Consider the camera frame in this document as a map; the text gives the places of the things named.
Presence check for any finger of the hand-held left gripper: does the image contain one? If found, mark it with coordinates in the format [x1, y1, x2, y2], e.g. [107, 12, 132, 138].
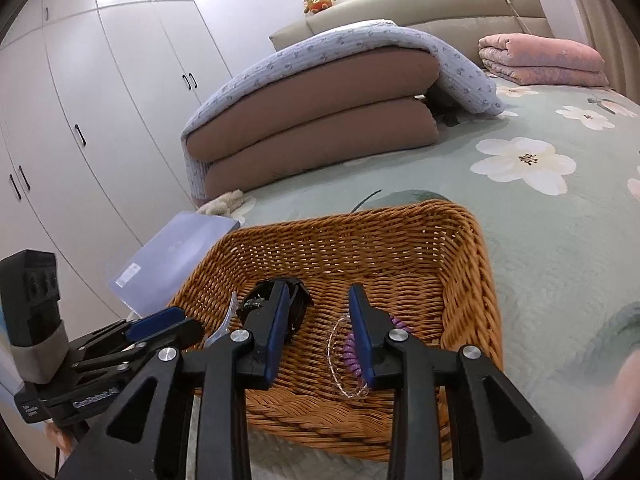
[75, 318, 207, 386]
[70, 306, 185, 361]

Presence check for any beige padded headboard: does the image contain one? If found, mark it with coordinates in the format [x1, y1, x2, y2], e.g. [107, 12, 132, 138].
[269, 0, 556, 54]

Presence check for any folded brown quilt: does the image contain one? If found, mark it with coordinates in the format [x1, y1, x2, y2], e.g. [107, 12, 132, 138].
[186, 47, 442, 200]

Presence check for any black wrist watch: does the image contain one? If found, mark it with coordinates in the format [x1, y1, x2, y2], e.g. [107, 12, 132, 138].
[235, 277, 315, 347]

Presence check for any white lamp cable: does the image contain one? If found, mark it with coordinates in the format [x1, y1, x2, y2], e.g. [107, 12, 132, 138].
[499, 0, 540, 37]

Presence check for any brown wicker basket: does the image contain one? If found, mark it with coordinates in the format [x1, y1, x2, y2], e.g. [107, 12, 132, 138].
[167, 199, 503, 462]

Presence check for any folded pink quilt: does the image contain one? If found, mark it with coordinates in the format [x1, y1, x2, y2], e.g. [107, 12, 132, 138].
[477, 33, 612, 89]

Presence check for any blue plastic folder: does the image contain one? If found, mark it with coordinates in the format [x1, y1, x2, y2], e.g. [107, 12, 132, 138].
[107, 210, 242, 319]

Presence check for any beige curtain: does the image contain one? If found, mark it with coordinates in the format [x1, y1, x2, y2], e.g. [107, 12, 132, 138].
[560, 0, 640, 106]

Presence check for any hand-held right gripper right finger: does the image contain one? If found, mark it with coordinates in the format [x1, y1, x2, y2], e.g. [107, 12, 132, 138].
[347, 282, 586, 480]

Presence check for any clear plastic piece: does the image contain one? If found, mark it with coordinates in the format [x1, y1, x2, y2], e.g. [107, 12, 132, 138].
[204, 291, 239, 350]

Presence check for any purple spiral bracelet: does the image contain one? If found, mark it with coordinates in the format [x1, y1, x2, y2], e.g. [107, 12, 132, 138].
[343, 315, 414, 387]

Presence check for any blue-grey patterned blanket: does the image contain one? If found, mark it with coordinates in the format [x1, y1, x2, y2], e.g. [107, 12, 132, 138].
[180, 19, 507, 202]

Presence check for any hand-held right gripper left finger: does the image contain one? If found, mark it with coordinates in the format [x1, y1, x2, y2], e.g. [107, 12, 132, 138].
[57, 280, 301, 480]

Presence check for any clear bead bracelet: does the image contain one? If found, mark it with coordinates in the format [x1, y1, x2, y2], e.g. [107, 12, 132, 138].
[326, 315, 372, 401]

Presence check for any dark object under blanket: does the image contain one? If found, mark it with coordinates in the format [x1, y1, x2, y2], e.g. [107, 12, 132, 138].
[424, 84, 462, 127]

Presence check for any white fluffy cloth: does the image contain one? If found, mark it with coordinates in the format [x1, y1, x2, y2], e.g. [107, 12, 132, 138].
[196, 189, 257, 224]

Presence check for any white wardrobe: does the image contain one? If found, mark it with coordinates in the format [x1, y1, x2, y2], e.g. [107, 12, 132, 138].
[0, 0, 237, 396]

